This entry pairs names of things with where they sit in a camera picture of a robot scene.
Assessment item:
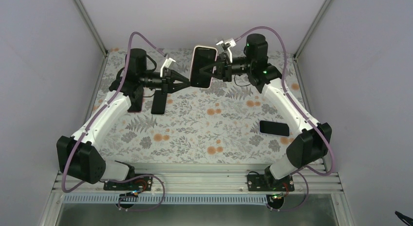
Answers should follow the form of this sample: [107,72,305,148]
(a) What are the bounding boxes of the aluminium corner post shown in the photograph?
[294,0,332,59]
[74,0,108,56]

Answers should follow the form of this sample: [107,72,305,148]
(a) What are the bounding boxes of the right aluminium corner post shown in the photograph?
[294,0,332,59]

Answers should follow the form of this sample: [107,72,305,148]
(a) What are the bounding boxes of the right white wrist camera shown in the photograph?
[216,38,236,64]

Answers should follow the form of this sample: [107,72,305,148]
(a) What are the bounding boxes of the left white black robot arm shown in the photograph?
[56,48,190,189]

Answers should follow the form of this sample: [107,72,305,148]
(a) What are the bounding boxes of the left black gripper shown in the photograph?
[139,68,190,95]

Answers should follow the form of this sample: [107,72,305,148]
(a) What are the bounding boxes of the left aluminium corner post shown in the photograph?
[74,0,108,56]

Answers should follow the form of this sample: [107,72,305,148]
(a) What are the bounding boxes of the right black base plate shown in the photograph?
[246,171,295,192]

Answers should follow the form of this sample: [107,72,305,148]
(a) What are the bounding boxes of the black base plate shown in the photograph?
[103,174,153,192]
[246,171,295,192]

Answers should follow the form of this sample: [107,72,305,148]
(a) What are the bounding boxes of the floral patterned table mat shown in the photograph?
[88,47,307,165]

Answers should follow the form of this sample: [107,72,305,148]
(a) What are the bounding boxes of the black object bottom corner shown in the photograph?
[394,211,413,226]

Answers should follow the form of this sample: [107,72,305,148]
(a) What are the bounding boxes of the grey slotted cable duct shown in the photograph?
[62,193,283,206]

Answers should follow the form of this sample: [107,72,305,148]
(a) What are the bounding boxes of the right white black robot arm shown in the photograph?
[199,33,333,190]

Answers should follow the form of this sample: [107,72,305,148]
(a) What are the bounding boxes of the cased black phone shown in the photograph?
[151,90,168,115]
[259,120,290,137]
[189,45,219,89]

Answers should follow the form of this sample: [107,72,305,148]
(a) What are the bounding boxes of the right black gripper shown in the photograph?
[198,54,252,83]

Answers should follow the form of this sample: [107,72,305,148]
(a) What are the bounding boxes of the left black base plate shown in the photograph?
[103,174,153,192]

